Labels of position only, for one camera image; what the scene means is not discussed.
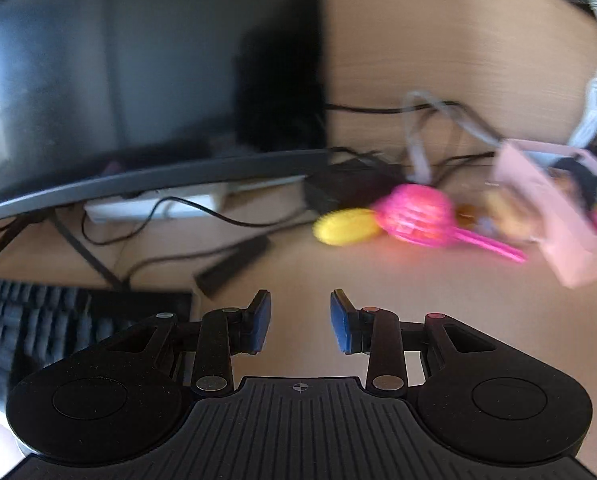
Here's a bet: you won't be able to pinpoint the white power strip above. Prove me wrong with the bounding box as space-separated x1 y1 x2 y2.
84 183 229 223

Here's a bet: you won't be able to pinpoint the black power adapter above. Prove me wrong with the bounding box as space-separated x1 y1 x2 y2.
194 235 271 298

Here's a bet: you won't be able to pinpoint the black plush toy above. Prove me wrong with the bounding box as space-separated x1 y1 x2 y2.
553 157 597 210

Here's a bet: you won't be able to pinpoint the packaged round yellow bun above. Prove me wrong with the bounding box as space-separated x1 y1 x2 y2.
484 186 544 242

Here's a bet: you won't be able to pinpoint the packaged bread with barcode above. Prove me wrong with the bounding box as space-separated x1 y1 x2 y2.
548 157 588 195

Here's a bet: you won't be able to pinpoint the grey looped cable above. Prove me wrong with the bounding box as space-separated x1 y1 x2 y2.
401 90 503 183

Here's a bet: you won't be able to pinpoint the pink cardboard box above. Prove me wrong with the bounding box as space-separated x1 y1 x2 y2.
491 140 597 288

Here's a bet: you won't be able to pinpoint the black keyboard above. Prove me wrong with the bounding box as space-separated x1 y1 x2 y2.
0 280 193 411

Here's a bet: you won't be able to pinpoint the pink toy net scoop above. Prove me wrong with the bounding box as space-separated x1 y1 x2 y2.
375 184 527 263

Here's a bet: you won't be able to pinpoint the black cables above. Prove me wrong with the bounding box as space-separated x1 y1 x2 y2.
0 102 501 291

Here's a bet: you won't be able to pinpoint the curved black monitor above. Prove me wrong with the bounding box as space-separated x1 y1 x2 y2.
0 0 328 219

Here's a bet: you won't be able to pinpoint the yellow toy corn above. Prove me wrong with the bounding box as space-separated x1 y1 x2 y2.
313 208 382 247

